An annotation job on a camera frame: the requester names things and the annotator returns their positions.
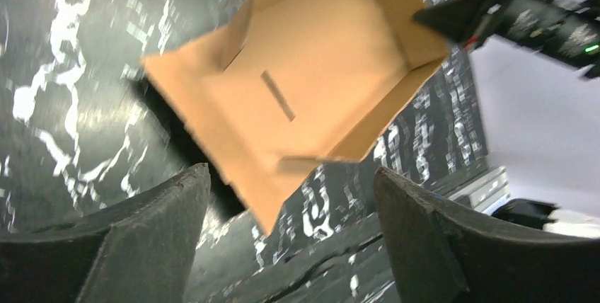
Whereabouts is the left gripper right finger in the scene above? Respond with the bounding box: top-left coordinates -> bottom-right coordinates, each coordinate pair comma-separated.
374,167 -> 599,302

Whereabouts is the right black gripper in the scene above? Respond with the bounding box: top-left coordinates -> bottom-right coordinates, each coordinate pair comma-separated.
412,0 -> 599,69

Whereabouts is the brown cardboard box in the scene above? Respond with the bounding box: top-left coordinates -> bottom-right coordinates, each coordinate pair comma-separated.
142,0 -> 448,234

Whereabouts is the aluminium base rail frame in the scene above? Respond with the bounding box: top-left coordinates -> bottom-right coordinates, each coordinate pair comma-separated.
446,166 -> 511,215

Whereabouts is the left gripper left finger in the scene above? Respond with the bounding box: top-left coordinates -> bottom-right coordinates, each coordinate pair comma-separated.
1,164 -> 211,302

